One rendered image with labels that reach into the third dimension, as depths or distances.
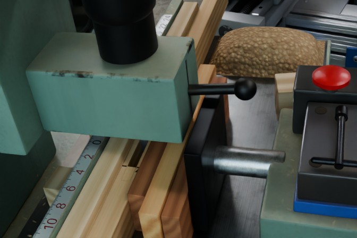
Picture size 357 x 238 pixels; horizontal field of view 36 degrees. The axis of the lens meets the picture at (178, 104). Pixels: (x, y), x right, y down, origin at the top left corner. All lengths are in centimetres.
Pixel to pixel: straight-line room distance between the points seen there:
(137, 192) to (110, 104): 8
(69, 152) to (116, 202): 29
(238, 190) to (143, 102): 13
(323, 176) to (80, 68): 22
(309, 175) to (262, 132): 20
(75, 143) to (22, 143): 28
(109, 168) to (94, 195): 3
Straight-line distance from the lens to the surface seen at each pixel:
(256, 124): 60
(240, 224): 50
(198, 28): 70
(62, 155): 76
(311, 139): 43
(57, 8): 54
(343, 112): 44
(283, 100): 58
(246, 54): 68
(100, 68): 47
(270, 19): 111
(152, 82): 45
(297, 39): 69
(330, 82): 45
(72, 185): 48
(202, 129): 45
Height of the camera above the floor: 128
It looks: 36 degrees down
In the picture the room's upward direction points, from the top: 8 degrees counter-clockwise
